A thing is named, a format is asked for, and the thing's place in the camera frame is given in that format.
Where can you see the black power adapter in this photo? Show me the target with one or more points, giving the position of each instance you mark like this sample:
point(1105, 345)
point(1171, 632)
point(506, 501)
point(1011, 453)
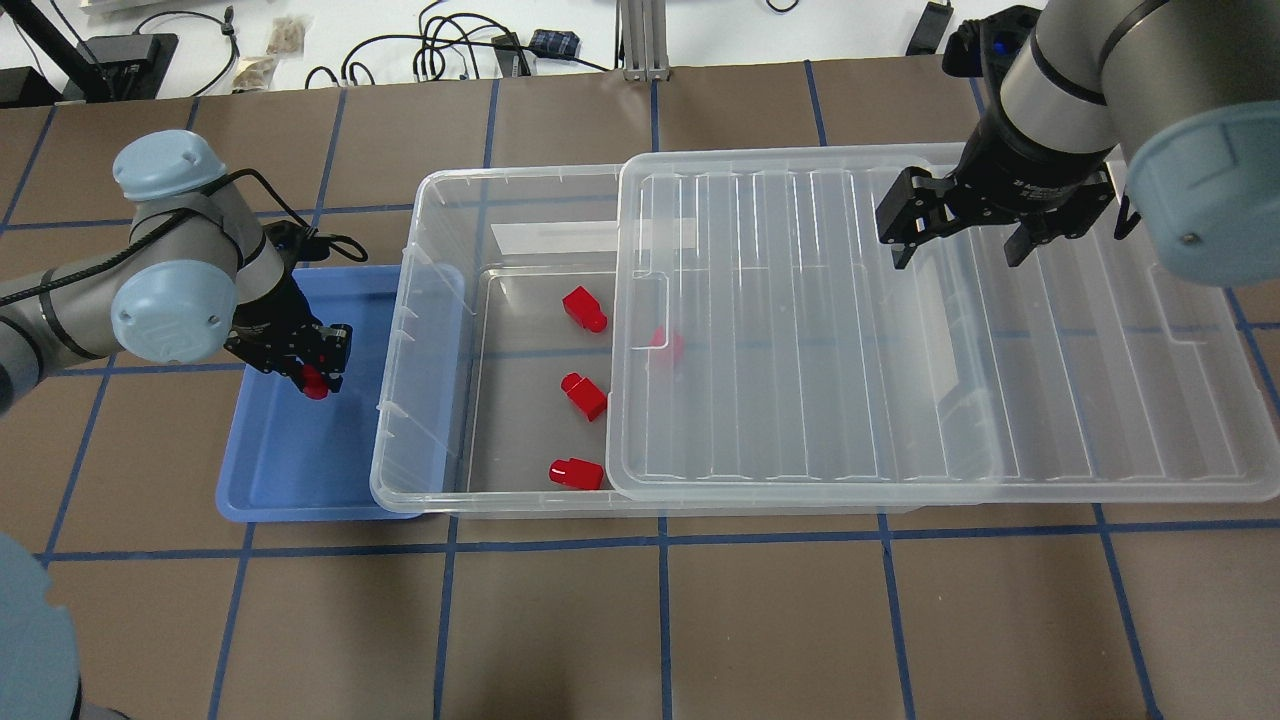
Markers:
point(931, 28)

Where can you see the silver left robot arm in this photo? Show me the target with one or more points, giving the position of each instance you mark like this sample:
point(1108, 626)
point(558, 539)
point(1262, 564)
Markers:
point(200, 274)

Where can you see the blue plastic tray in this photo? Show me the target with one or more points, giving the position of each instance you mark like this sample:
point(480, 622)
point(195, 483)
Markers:
point(388, 435)

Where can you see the clear plastic storage box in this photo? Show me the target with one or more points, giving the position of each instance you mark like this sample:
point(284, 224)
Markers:
point(523, 238)

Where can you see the red block under lid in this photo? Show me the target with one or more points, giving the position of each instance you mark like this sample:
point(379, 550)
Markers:
point(665, 351)

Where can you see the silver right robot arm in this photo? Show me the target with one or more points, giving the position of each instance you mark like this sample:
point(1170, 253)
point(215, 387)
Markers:
point(1169, 108)

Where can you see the aluminium frame post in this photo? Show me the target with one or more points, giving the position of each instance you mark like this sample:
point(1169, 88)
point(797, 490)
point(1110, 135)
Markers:
point(642, 47)

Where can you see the red block in box bottom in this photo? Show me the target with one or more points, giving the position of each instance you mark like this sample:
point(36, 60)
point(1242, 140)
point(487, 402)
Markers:
point(576, 473)

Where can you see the clear plastic box lid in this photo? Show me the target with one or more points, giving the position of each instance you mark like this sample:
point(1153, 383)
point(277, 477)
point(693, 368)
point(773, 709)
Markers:
point(815, 374)

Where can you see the red block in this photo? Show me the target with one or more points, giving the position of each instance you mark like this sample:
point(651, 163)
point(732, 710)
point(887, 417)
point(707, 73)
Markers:
point(576, 473)
point(587, 397)
point(582, 307)
point(665, 351)
point(312, 383)

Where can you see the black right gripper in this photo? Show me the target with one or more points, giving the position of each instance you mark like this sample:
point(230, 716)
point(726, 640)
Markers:
point(1030, 160)

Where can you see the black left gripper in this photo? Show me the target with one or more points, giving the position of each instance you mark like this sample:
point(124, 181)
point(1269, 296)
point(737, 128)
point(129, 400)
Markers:
point(277, 312)

